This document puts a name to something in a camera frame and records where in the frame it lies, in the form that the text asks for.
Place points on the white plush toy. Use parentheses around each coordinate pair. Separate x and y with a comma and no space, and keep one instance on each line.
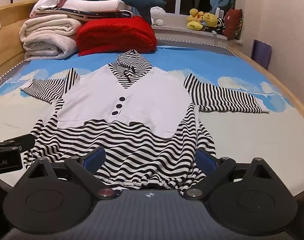
(158,15)

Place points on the white folded blanket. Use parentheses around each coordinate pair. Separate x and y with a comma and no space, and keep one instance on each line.
(94,5)

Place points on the striped white hooded top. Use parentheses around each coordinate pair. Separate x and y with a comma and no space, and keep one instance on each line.
(142,97)

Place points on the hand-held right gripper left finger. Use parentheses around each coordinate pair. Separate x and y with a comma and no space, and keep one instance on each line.
(95,158)

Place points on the cream folded blanket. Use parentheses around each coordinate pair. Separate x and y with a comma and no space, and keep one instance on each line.
(49,27)

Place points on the yellow duck plush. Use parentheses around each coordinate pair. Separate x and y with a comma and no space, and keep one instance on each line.
(194,18)

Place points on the red folded blanket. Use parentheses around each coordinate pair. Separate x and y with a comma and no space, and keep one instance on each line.
(114,33)

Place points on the white windowsill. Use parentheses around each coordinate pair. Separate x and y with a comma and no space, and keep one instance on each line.
(177,32)

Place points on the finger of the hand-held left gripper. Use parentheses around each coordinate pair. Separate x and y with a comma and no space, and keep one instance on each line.
(24,141)

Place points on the yellow round plush toy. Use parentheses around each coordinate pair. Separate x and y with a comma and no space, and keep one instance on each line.
(210,20)

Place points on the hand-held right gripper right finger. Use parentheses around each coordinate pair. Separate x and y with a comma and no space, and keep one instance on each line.
(207,162)

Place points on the blue and cream bed sheet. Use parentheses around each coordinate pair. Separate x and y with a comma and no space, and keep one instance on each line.
(242,135)

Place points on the black white striped plush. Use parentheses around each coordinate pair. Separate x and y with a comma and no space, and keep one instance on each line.
(220,26)

